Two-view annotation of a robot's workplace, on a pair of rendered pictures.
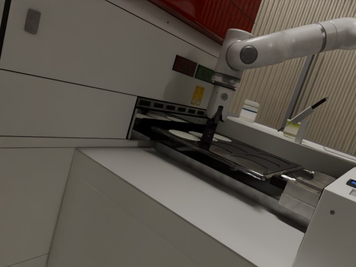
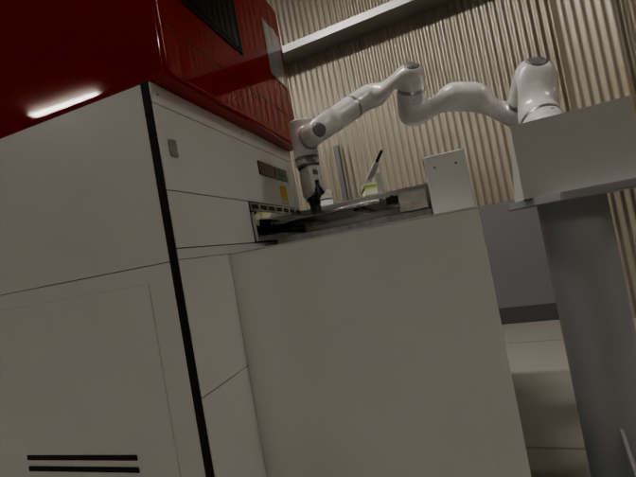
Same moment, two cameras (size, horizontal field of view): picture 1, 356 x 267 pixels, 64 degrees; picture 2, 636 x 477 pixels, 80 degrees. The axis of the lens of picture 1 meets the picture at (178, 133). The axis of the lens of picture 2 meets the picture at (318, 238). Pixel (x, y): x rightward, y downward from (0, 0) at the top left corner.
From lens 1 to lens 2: 0.53 m
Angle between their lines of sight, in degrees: 20
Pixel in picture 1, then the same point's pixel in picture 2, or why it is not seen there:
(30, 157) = (206, 265)
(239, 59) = (314, 134)
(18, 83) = (180, 200)
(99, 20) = (205, 141)
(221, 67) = (300, 151)
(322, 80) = (359, 167)
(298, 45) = (344, 114)
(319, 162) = not seen: hidden behind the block
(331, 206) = (432, 165)
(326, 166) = not seen: hidden behind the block
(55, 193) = (231, 300)
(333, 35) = (362, 99)
